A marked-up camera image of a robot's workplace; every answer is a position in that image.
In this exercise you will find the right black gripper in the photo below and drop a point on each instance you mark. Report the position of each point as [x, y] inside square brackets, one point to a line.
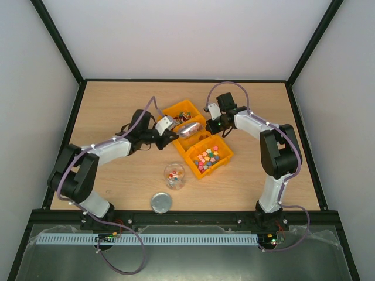
[211, 126]

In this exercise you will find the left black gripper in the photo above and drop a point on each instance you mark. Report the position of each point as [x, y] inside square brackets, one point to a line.
[168, 136]

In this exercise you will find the yellow bin with star candies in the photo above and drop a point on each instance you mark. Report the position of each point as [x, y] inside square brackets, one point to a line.
[207, 155]

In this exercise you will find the metal candy scoop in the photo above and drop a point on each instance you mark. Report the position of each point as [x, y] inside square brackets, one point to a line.
[189, 129]

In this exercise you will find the yellow bin with lollipops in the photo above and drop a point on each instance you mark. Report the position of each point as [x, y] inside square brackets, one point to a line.
[182, 112]

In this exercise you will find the yellow bin with popsicle candies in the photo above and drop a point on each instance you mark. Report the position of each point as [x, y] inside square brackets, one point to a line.
[182, 145]

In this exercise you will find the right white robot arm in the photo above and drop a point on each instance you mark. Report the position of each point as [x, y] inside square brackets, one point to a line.
[280, 153]

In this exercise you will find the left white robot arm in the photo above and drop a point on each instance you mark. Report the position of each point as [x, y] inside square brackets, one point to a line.
[74, 173]

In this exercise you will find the clear glass jar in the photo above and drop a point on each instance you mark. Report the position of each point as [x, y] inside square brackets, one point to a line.
[174, 175]

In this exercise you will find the round metal jar lid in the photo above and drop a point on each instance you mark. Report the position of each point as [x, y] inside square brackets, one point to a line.
[161, 202]

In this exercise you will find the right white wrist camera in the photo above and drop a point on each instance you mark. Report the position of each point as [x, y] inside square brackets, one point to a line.
[214, 111]

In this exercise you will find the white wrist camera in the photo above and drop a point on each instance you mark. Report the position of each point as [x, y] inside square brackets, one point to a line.
[165, 123]
[214, 111]

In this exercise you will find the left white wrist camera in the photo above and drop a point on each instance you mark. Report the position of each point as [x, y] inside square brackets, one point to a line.
[165, 123]

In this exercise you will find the black aluminium frame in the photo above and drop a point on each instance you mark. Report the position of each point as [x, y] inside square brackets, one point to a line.
[323, 216]

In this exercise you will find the grey slotted cable duct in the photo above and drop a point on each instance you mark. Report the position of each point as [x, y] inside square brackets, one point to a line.
[149, 239]

